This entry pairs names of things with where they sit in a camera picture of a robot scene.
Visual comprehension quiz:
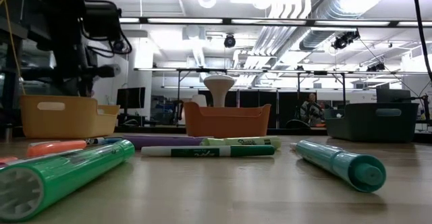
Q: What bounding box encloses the black computer monitor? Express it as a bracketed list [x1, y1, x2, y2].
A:
[115, 86, 146, 110]

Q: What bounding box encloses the orange plastic bin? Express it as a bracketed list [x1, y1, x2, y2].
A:
[184, 101, 272, 139]

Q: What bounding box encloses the teal highlighter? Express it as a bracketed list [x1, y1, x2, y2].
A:
[294, 140, 387, 194]

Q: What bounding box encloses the black capped Expo marker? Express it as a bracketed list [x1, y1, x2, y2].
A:
[84, 137, 106, 146]

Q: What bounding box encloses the pale yellow Sharpie highlighter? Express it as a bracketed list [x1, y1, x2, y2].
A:
[200, 135, 282, 150]

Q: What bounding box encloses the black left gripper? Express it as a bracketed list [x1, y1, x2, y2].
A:
[82, 0, 122, 43]

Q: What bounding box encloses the orange highlighter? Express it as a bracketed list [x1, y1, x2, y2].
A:
[26, 140, 88, 159]

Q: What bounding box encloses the white mushroom table lamp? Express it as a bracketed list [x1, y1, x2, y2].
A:
[202, 74, 236, 109]

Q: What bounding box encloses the plain purple highlighter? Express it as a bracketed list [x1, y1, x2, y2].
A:
[122, 134, 207, 150]

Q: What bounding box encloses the yellow cable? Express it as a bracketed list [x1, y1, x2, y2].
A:
[0, 0, 26, 96]

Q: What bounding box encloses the black ceiling camera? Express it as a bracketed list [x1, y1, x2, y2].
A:
[223, 33, 237, 49]
[331, 30, 360, 51]

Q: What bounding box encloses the black hanging cable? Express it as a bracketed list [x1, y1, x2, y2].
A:
[410, 0, 432, 83]

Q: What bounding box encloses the yellow plastic bin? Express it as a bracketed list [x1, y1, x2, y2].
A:
[20, 94, 121, 140]

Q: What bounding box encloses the green highlighter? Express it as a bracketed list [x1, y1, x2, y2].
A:
[0, 139, 136, 223]

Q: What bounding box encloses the person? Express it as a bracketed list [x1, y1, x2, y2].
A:
[300, 92, 325, 128]

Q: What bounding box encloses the dark teal plastic bin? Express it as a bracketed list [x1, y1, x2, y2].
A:
[324, 102, 420, 143]

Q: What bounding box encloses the green Expo marker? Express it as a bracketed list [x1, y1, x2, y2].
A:
[140, 144, 276, 158]

